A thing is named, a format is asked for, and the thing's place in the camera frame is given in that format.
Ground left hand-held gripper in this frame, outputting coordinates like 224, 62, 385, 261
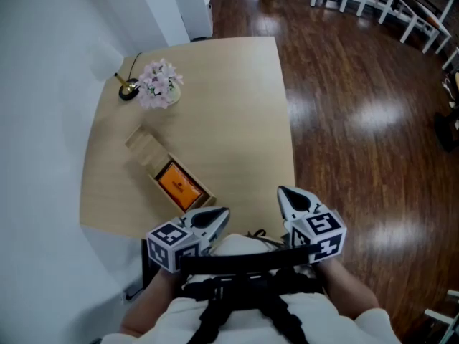
146, 206, 231, 274

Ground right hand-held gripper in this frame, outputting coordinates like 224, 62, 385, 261
277, 186, 348, 264

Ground wooden box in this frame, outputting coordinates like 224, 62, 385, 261
124, 124, 217, 214

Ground orange box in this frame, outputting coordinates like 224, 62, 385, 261
157, 163, 204, 209

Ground person's left forearm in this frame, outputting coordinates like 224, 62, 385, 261
120, 269, 184, 336

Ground person's right forearm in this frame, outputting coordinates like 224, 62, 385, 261
315, 258, 381, 320

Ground black chest harness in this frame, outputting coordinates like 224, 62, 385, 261
179, 244, 326, 344

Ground wooden sliding box lid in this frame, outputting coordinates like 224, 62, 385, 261
124, 124, 169, 173

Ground person's white shirt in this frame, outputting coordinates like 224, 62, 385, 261
100, 233, 402, 344

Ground pink flowers in white pot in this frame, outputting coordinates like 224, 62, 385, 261
135, 58, 184, 110

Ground white shade table lamp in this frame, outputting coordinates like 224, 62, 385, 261
89, 43, 141, 102

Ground black object on floor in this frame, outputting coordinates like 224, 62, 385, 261
433, 113, 459, 153

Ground white shelving rack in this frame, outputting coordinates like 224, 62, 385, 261
260, 0, 459, 71

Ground white cabinet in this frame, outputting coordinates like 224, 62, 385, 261
168, 0, 214, 42

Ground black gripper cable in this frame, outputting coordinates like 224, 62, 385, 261
245, 229, 286, 246

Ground black lamp cable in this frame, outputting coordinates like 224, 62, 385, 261
127, 52, 143, 82

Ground white frame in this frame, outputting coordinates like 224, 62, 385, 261
422, 288, 459, 344

